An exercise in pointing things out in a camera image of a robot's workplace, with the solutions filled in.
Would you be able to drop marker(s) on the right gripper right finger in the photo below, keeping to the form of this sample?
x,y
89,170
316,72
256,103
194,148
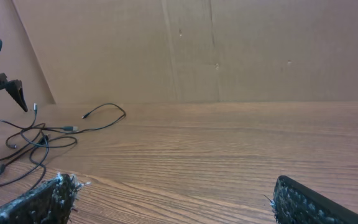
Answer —
x,y
294,203

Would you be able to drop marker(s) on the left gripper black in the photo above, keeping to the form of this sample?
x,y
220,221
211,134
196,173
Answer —
x,y
14,88

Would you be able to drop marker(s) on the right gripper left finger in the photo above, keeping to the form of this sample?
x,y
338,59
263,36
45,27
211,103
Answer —
x,y
51,202

